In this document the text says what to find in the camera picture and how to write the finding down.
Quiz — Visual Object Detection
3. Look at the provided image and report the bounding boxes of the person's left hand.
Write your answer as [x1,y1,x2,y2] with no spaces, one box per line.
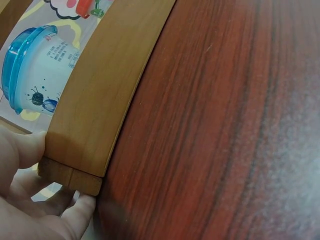
[0,124,97,240]

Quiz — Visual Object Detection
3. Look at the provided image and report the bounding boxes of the brown wooden box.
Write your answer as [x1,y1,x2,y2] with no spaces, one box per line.
[0,0,178,197]

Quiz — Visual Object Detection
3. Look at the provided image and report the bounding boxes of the white cup with blue lid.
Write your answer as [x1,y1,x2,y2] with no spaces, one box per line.
[1,24,81,117]

